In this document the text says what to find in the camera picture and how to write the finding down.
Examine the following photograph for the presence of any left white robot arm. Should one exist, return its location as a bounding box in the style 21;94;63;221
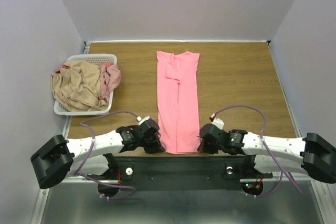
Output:
30;116;165;189

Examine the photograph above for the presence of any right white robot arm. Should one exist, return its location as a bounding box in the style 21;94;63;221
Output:
198;123;335;184

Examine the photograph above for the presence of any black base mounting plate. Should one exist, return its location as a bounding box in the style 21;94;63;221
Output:
86;156;274;193

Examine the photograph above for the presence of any dusty pink t shirt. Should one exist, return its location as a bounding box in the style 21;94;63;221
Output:
99;62;121;100

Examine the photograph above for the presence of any beige t shirt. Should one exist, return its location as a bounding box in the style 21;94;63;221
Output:
50;60;108;112

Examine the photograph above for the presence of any white plastic laundry basket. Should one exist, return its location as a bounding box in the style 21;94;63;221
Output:
54;54;118;116

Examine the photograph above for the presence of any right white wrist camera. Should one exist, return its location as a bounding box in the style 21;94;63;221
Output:
209;113;225;130

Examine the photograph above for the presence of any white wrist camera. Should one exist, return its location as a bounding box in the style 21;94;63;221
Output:
136;115;152;125
209;113;225;130

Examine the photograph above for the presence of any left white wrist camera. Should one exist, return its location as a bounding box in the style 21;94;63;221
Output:
136;115;152;125

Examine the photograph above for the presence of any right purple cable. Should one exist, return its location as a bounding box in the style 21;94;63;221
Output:
214;105;303;199

